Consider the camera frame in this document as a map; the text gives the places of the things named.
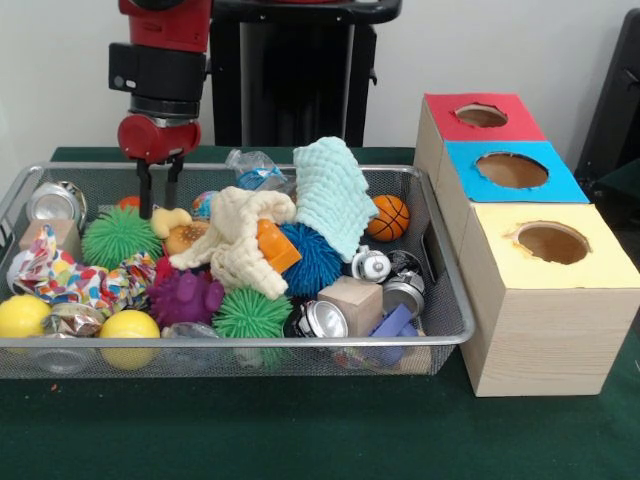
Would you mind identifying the wooden box with three holes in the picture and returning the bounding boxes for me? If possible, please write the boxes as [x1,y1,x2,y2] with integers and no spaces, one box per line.
[413,92,640,399]

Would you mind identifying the hamburger squishy toy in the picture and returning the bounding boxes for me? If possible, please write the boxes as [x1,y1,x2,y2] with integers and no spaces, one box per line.
[164,220,211,256]

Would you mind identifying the wooden cube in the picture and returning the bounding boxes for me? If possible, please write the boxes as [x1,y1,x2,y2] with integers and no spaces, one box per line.
[317,276,385,337]

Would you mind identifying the dark green table cloth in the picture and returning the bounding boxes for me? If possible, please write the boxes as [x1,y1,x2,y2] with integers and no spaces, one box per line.
[0,144,640,480]

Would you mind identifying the polka dot cloth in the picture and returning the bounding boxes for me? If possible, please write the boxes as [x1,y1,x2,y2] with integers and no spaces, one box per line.
[7,224,157,316]

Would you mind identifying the green spiky ball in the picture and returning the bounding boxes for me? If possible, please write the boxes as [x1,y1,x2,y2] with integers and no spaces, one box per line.
[213,287,295,341]
[80,207,164,270]

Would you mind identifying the cream knitted cloth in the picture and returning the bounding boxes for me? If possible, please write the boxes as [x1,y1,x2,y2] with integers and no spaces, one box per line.
[169,187,297,299]

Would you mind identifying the silver mesh bin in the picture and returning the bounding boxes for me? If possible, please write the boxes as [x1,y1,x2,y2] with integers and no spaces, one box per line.
[0,164,476,381]

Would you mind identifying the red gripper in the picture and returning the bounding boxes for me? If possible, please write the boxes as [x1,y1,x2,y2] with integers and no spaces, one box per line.
[117,113,202,220]

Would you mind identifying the yellow ball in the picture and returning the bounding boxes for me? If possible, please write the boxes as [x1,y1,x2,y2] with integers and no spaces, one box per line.
[0,294,52,339]
[98,309,161,371]

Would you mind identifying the mint green cloth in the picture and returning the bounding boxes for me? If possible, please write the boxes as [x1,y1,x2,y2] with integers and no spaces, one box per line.
[292,137,379,261]

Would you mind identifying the purple rubber toy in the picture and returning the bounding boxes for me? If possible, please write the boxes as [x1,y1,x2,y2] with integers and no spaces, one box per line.
[147,272,226,329]

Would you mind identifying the yellow plush toy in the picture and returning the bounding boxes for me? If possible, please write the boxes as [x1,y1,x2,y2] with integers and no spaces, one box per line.
[151,207,194,237]

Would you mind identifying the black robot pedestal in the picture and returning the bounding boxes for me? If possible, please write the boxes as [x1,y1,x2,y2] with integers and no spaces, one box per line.
[204,0,404,148]

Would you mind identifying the green covered side table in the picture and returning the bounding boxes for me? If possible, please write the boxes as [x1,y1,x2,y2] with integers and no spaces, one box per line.
[589,158,640,214]

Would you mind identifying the orange basketball toy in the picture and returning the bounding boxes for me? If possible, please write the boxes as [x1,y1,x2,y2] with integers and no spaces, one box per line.
[367,194,410,242]

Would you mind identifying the blue spiky ball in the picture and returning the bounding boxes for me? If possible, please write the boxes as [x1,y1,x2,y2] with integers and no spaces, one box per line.
[279,222,346,297]

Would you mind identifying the black chair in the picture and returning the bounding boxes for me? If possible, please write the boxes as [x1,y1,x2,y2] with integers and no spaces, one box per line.
[574,8,640,186]

